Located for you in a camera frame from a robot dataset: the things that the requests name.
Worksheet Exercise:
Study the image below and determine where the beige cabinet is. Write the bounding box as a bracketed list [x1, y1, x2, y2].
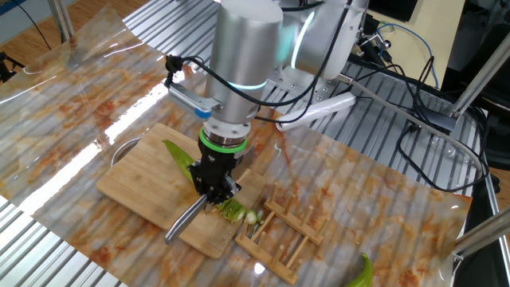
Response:
[378, 0, 466, 88]

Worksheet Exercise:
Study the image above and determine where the steel cleaver knife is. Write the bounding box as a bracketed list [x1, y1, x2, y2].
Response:
[163, 144, 257, 246]

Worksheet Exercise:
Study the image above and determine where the black cable bundle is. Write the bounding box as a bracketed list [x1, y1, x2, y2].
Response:
[396, 55, 491, 195]

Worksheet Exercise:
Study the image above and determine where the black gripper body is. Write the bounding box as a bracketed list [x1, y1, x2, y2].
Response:
[186, 148, 241, 193]

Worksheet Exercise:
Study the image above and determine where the white plastic film roll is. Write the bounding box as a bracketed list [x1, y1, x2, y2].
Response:
[274, 92, 357, 132]

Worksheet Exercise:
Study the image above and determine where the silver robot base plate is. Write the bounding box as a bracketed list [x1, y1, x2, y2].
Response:
[265, 65, 335, 105]

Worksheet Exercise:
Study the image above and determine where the black camera cable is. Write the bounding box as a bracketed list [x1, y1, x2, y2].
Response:
[163, 0, 355, 124]

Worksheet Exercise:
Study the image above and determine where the marble pattern plastic mat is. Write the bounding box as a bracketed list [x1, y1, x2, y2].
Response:
[0, 6, 473, 287]

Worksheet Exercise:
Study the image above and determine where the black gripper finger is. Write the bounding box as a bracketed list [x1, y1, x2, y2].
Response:
[220, 174, 243, 203]
[196, 183, 225, 206]

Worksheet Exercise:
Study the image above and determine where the wooden cutting board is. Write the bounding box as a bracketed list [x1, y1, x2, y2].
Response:
[95, 122, 267, 259]

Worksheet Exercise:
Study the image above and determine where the blue cable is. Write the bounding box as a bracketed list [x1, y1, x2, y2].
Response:
[376, 22, 440, 89]

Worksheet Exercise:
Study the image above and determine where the wooden peg rack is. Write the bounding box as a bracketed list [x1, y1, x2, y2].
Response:
[233, 183, 331, 286]

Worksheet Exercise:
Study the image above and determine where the curved green chili pepper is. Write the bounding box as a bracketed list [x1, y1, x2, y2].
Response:
[344, 253, 375, 287]

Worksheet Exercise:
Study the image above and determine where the black tripod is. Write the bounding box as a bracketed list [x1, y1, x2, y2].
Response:
[0, 51, 25, 83]

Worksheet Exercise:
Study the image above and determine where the aluminium frame post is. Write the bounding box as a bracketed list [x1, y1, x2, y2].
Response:
[453, 206, 510, 260]
[47, 0, 75, 43]
[452, 31, 510, 119]

